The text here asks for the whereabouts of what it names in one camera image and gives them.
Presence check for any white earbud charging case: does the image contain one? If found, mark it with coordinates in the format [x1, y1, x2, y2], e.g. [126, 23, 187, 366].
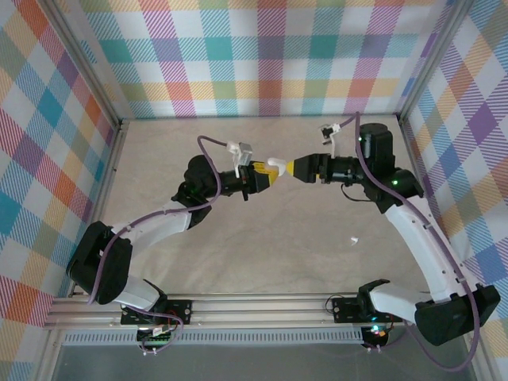
[267, 157, 288, 176]

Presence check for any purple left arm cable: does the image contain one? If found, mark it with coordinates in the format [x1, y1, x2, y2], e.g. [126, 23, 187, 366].
[87, 136, 241, 356]

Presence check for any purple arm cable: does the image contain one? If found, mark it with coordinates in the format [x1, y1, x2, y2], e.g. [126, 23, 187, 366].
[87, 136, 241, 356]
[335, 111, 483, 372]

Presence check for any aluminium frame side rail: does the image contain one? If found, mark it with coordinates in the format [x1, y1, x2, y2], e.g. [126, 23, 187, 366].
[35, 118, 130, 381]
[396, 114, 483, 381]

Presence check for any thin black wire loop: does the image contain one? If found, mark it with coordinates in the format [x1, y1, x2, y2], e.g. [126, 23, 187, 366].
[341, 182, 374, 204]

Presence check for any aluminium frame post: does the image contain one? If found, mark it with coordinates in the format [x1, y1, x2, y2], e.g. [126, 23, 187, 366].
[396, 0, 479, 122]
[39, 0, 126, 128]

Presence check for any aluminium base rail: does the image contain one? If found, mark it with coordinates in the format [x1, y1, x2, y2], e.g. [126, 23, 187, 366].
[44, 292, 483, 330]

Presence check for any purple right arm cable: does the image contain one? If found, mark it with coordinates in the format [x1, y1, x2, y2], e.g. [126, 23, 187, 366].
[335, 111, 483, 372]

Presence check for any grey slotted cable duct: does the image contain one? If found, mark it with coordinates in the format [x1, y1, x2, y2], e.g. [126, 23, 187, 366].
[62, 332, 365, 347]

